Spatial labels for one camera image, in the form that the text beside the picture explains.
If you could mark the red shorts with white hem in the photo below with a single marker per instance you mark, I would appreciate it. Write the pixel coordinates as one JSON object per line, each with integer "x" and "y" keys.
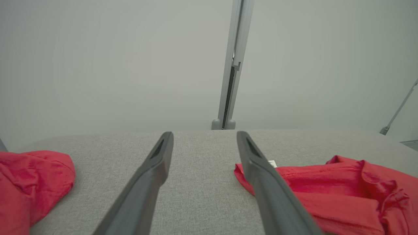
{"x": 29, "y": 182}

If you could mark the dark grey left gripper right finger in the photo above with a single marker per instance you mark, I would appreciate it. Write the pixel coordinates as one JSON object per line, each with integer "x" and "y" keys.
{"x": 271, "y": 195}

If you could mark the thin grey support rod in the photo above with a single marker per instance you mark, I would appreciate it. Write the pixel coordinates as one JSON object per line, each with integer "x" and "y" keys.
{"x": 396, "y": 112}

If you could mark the grey partition post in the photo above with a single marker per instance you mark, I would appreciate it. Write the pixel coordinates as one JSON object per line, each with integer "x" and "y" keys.
{"x": 235, "y": 39}

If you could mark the red shirt with white stripes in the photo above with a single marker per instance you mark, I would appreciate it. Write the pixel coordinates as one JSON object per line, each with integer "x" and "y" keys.
{"x": 343, "y": 189}

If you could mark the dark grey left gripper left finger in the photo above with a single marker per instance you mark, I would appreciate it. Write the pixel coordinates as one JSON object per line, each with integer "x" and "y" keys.
{"x": 143, "y": 189}

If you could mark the grey fabric sofa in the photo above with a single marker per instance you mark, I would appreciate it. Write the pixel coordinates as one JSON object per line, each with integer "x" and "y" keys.
{"x": 202, "y": 195}

